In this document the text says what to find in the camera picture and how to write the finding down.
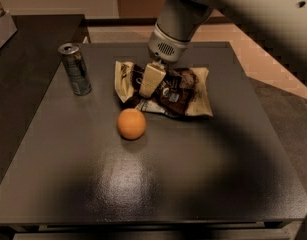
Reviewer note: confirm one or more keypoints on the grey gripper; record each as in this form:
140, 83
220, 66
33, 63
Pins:
167, 47

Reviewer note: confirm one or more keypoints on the orange fruit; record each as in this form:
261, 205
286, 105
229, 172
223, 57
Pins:
131, 124

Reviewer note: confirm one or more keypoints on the silver drink can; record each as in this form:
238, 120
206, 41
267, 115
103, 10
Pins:
75, 67

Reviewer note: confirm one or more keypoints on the grey box with snacks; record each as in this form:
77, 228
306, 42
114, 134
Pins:
7, 26

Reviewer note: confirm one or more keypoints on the brown chip bag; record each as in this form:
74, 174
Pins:
182, 92

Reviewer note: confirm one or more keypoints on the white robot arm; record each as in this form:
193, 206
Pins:
272, 45

